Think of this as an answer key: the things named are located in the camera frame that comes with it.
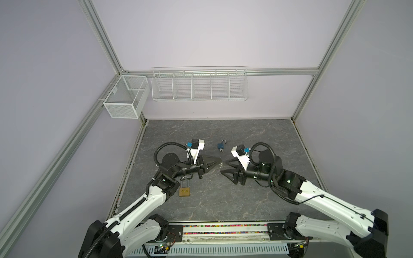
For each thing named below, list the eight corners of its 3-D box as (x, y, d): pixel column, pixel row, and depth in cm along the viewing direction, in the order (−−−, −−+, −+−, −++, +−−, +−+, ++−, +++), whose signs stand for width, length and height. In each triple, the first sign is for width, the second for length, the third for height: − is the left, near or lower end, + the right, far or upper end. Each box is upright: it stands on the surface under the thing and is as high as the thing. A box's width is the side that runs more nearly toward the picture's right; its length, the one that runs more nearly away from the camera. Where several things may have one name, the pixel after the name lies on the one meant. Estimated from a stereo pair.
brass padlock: (179, 195, 87) (178, 194, 86) (181, 181, 92) (180, 180, 91) (189, 195, 87) (189, 194, 86) (190, 181, 92) (190, 180, 91)
